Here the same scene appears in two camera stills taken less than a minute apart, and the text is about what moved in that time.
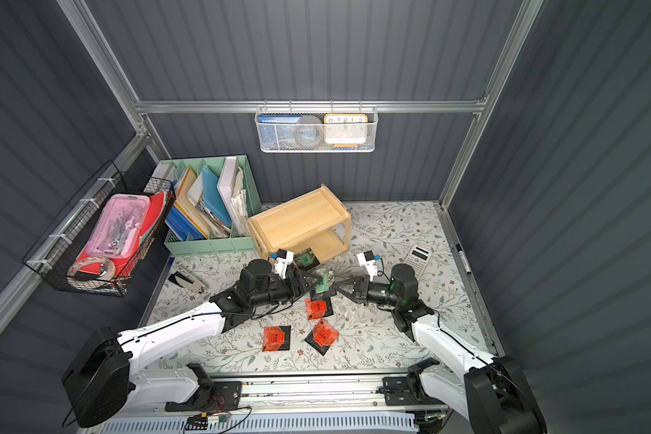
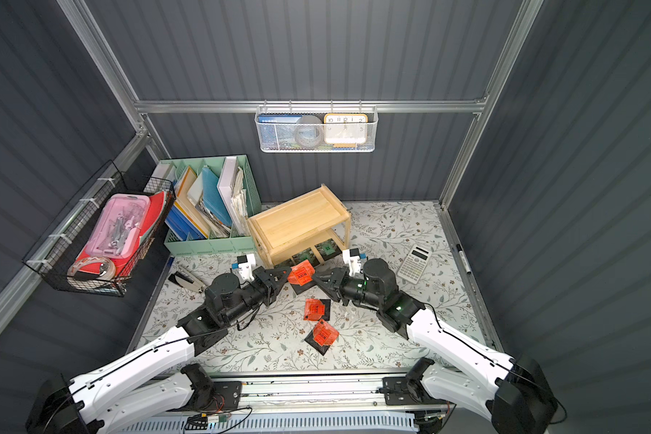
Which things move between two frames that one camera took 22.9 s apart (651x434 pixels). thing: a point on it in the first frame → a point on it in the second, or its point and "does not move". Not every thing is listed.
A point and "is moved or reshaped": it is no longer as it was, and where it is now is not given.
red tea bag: [316, 309] does not move
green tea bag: [324, 285] is moved or reshaped
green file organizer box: [214, 199] does not move
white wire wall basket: [316, 128] does not move
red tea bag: [273, 338] is moved or reshaped
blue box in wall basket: [278, 131] does not move
